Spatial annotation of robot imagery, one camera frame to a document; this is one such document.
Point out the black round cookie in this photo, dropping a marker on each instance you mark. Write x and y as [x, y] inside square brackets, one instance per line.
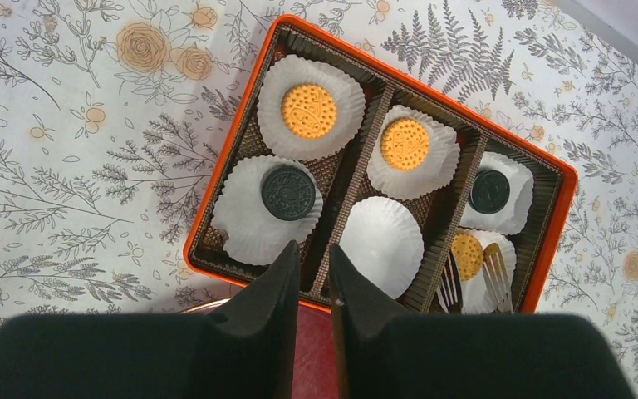
[288, 193]
[490, 192]

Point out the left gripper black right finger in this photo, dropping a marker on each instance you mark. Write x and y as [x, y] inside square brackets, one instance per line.
[361, 313]

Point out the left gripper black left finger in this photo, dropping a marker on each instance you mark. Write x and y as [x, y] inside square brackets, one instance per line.
[246, 347]

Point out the floral table mat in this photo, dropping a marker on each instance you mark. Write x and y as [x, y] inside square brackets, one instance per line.
[112, 115]

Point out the orange compartment cookie tin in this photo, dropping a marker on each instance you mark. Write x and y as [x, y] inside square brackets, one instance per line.
[341, 177]

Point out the dark red round plate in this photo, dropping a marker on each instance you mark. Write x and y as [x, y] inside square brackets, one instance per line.
[314, 367]

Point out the black round cookie bottom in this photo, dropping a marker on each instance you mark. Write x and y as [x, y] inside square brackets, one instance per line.
[490, 192]

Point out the round orange cookie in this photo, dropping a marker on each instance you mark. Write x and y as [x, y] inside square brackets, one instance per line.
[468, 255]
[309, 111]
[404, 144]

